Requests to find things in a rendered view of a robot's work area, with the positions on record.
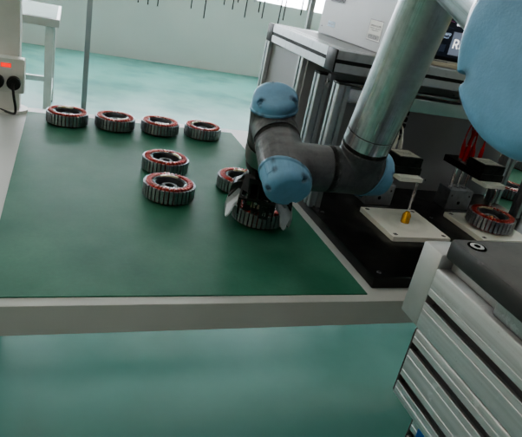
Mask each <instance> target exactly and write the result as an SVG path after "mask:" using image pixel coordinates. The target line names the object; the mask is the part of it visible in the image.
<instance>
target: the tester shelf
mask: <svg viewBox="0 0 522 437"><path fill-rule="evenodd" d="M266 40H268V41H270V42H274V43H275V44H277V45H279V46H281V47H283V48H285V49H288V50H289V51H291V52H293V53H295V54H297V55H300V56H301V57H303V58H305V59H307V60H309V61H311V62H314V63H315V64H317V65H320V66H322V67H324V68H326V69H327V70H329V71H331V72H337V73H342V74H347V75H358V76H363V77H368V75H369V71H370V70H371V67H372V65H373V62H374V60H375V57H376V54H377V53H376V52H373V51H371V50H368V49H364V48H361V47H359V46H356V45H354V44H351V43H348V42H345V41H342V40H339V39H337V38H335V37H332V36H327V35H325V34H323V33H320V32H318V31H314V30H309V29H300V28H296V27H291V26H286V25H282V24H277V23H269V27H268V31H267V36H266ZM465 79H466V76H465V75H463V74H460V73H459V72H458V71H457V69H453V68H443V67H439V66H434V65H430V67H429V69H428V72H427V74H426V76H425V78H424V80H423V82H422V84H421V85H422V86H423V87H429V88H439V89H445V90H450V91H455V92H459V86H460V85H461V84H462V83H463V82H464V80H465Z"/></svg>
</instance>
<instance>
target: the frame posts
mask: <svg viewBox="0 0 522 437"><path fill-rule="evenodd" d="M328 74H329V73H328V72H325V71H319V70H315V74H314V78H313V82H312V85H311V90H310V96H309V99H308V104H307V108H306V111H305V116H304V119H303V126H302V130H301V133H300V137H301V141H302V142H304V143H313V144H315V142H316V136H317V132H318V128H319V125H320V121H321V118H322V114H323V107H324V103H325V100H326V96H327V93H328V89H329V88H327V87H325V85H326V82H325V80H326V78H328ZM351 86H352V84H350V83H348V82H344V81H338V80H333V84H332V88H331V91H330V97H329V101H328V105H327V108H326V112H325V116H324V120H323V126H322V130H321V133H320V137H319V141H318V144H320V145H331V146H335V145H336V142H337V138H338V134H339V132H340V128H341V125H342V121H343V115H344V112H345V108H346V105H347V101H348V98H349V92H350V89H351ZM515 161H516V160H514V159H511V158H509V157H507V156H505V155H504V154H501V157H500V159H499V164H500V165H502V166H504V167H505V168H506V169H505V171H504V173H503V176H504V178H503V179H502V182H501V184H502V185H504V186H505V185H506V183H507V181H508V179H509V176H510V174H511V171H512V169H513V166H514V164H515ZM493 191H494V189H489V188H488V190H487V192H486V196H485V198H484V199H485V200H488V202H490V200H491V197H492V195H493ZM503 191H504V190H500V189H498V191H497V193H496V196H495V198H494V201H493V203H496V204H498V203H499V200H500V198H501V195H502V193H503ZM322 197H323V192H312V191H310V194H309V195H308V196H307V197H306V198H305V199H304V201H303V202H304V203H307V204H306V205H307V206H311V207H312V206H315V207H320V205H321V201H322ZM508 213H509V214H511V215H512V216H513V217H514V218H516V219H518V218H520V219H522V181H521V184H520V186H519V189H518V191H517V194H516V196H515V198H514V201H513V202H512V206H511V208H510V211H509V212H508Z"/></svg>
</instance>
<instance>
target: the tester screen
mask: <svg viewBox="0 0 522 437"><path fill-rule="evenodd" d="M463 31H464V30H463V29H462V28H461V27H459V26H457V23H456V22H455V21H454V19H452V21H451V23H450V24H449V27H448V29H447V32H446V34H445V35H444V37H443V39H442V42H441V44H446V47H445V50H444V52H441V51H437V52H436V55H440V56H445V57H450V58H454V59H458V56H454V55H448V54H447V52H448V50H449V47H450V44H451V41H452V38H453V33H454V32H460V33H463Z"/></svg>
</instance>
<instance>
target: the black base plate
mask: <svg viewBox="0 0 522 437"><path fill-rule="evenodd" d="M413 190H414V189H403V188H395V192H394V195H393V198H392V200H391V203H390V205H370V204H363V203H362V202H361V200H359V199H358V198H357V197H356V196H355V195H354V194H346V193H336V192H324V193H323V197H322V201H321V205H320V207H315V206H312V207H311V206H307V205H306V204H307V203H304V202H303V201H304V199H303V200H301V201H299V202H297V203H298V204H299V205H300V206H301V207H302V208H303V210H304V211H305V212H306V213H307V214H308V215H309V216H310V218H311V219H312V220H313V221H314V222H315V224H316V225H317V226H318V227H319V228H320V229H321V231H322V232H323V233H324V234H325V235H326V236H327V238H328V239H329V240H330V241H331V242H332V243H333V245H334V246H335V247H336V248H337V249H338V250H339V251H340V252H341V253H342V254H343V255H344V256H345V258H346V259H347V260H348V261H349V262H350V263H351V265H352V266H353V267H354V268H355V269H356V271H357V272H358V273H359V274H360V275H361V276H362V278H363V279H364V280H365V281H366V282H367V283H368V284H369V286H370V287H371V288H408V287H409V285H410V282H411V280H412V277H413V275H414V271H415V268H416V265H417V263H418V260H419V258H420V255H421V251H422V248H423V246H424V244H425V243H422V242H395V241H391V240H390V239H389V238H388V237H387V236H386V235H385V234H384V233H383V232H381V231H380V230H379V229H378V228H377V227H376V226H375V225H374V224H373V223H372V222H371V221H369V220H368V219H367V218H366V217H365V216H364V215H363V214H362V213H361V212H360V209H361V207H375V208H390V209H405V210H407V209H408V204H409V201H410V199H411V196H412V193H413ZM436 192H437V191H426V190H417V192H416V194H415V196H414V201H413V204H412V206H411V209H410V210H415V211H416V212H418V213H419V214H420V215H421V216H422V217H423V218H425V219H426V220H427V221H428V222H430V223H431V224H432V225H434V226H435V227H436V228H438V229H439V230H440V231H442V232H443V233H444V234H446V235H447V236H448V237H450V238H451V239H450V242H452V241H453V240H455V239H459V240H476V239H474V238H473V237H471V236H470V235H468V234H467V233H466V232H464V231H463V230H461V229H460V228H459V227H458V226H457V225H455V224H454V223H452V222H451V221H450V220H448V219H447V218H445V217H444V216H443V214H444V212H464V213H467V210H468V208H467V210H454V209H444V208H443V207H441V206H440V205H438V204H437V203H435V202H434V197H435V194H436ZM484 198H485V196H484V195H483V194H473V196H472V198H471V201H470V203H469V205H474V204H482V205H489V202H488V200H485V199H484ZM468 207H469V206H468ZM515 219H516V220H517V223H516V225H515V227H514V230H515V231H517V232H519V233H520V234H522V218H515ZM476 241H477V240H476Z"/></svg>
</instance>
